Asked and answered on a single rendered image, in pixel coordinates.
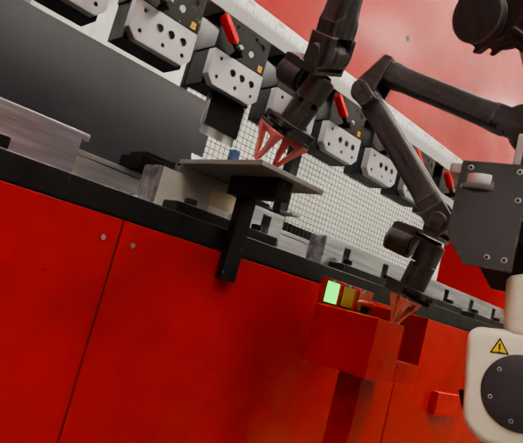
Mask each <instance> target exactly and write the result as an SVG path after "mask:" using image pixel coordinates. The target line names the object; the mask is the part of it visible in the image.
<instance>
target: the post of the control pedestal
mask: <svg viewBox="0 0 523 443"><path fill-rule="evenodd" d="M375 384H376V381H371V380H365V379H362V378H359V377H357V376H354V375H351V374H347V373H345V372H342V371H339V373H338V379H337V383H336V387H335V391H334V395H333V398H332V402H331V409H330V413H329V416H328V420H327V424H326V427H325V432H324V436H323V442H322V443H362V440H363V437H364V433H365V430H366V425H367V419H368V414H369V411H370V407H371V402H372V399H373V395H374V388H375Z"/></svg>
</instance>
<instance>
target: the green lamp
mask: <svg viewBox="0 0 523 443"><path fill-rule="evenodd" d="M339 288H340V285H339V284H337V283H334V282H331V281H328V285H327V288H326V292H325V296H324V299H323V300H324V301H327V302H330V303H333V304H336V302H337V298H338V292H339Z"/></svg>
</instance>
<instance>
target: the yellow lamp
mask: <svg viewBox="0 0 523 443"><path fill-rule="evenodd" d="M355 291H356V290H355V289H352V288H349V287H344V292H343V295H342V299H341V302H340V306H342V307H345V308H349V309H351V308H352V303H353V299H354V295H355Z"/></svg>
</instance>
